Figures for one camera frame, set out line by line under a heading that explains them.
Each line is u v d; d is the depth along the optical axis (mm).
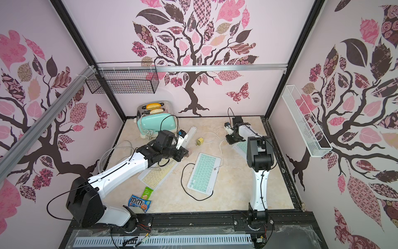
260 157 589
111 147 1090
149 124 972
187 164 948
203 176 888
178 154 711
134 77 1037
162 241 697
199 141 1029
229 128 974
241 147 1031
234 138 903
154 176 899
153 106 1006
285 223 738
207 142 1041
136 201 788
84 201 410
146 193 832
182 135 710
